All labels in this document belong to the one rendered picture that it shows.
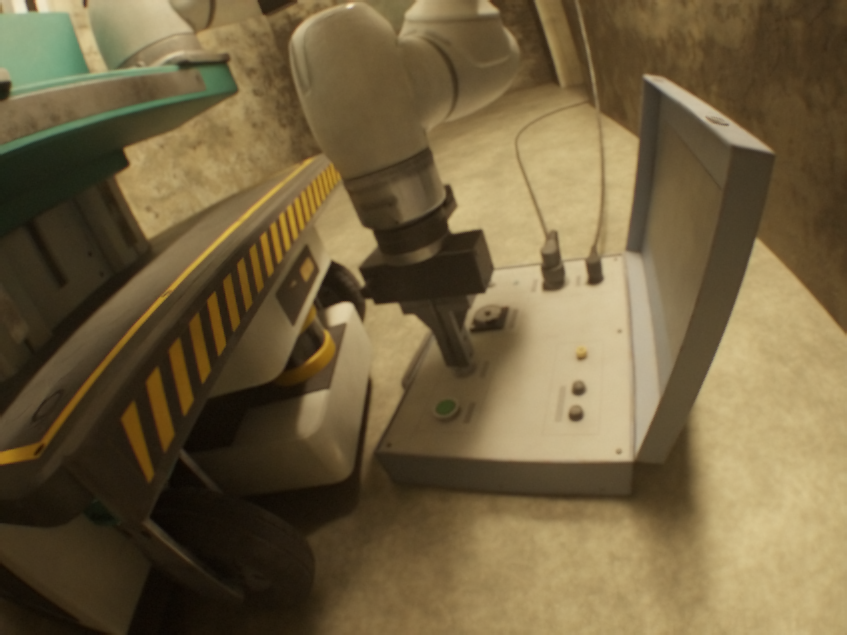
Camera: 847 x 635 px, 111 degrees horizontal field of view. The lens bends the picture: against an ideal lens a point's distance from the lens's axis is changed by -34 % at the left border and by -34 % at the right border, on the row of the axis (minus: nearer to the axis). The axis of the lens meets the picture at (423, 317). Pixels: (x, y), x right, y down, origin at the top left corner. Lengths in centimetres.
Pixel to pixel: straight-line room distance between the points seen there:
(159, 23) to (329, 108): 41
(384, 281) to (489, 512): 26
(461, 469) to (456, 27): 44
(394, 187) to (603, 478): 32
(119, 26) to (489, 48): 52
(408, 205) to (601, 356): 27
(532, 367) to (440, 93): 31
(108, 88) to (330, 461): 46
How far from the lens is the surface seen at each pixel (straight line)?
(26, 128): 42
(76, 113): 46
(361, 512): 52
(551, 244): 63
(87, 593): 49
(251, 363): 39
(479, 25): 47
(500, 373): 51
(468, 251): 40
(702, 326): 30
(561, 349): 52
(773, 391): 56
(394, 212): 39
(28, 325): 58
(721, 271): 28
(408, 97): 38
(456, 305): 45
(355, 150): 38
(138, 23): 72
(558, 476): 42
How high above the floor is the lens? 39
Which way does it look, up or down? 30 degrees down
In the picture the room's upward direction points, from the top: 22 degrees counter-clockwise
